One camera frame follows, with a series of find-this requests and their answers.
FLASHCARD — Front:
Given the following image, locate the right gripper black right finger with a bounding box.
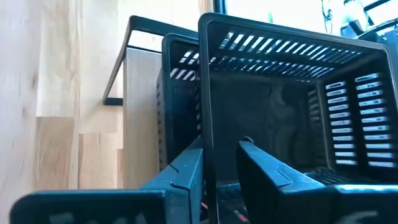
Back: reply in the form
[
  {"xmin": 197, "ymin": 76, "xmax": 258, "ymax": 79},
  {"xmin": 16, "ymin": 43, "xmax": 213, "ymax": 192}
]
[{"xmin": 235, "ymin": 138, "xmax": 398, "ymax": 224}]

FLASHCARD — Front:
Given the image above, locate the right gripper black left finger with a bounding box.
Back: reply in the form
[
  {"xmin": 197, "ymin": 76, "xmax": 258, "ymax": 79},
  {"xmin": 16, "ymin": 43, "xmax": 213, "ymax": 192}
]
[{"xmin": 9, "ymin": 138, "xmax": 205, "ymax": 224}]

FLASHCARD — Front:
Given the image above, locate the wooden shelf with black frame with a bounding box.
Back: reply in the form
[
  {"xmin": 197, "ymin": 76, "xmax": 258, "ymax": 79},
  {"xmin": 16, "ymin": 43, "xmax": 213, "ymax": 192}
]
[{"xmin": 101, "ymin": 14, "xmax": 200, "ymax": 190}]

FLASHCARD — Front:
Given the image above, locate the black plastic slotted basket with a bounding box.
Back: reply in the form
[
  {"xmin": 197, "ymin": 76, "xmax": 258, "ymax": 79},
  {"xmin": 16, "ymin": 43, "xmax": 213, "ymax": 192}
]
[
  {"xmin": 198, "ymin": 12, "xmax": 398, "ymax": 224},
  {"xmin": 156, "ymin": 32, "xmax": 202, "ymax": 171}
]

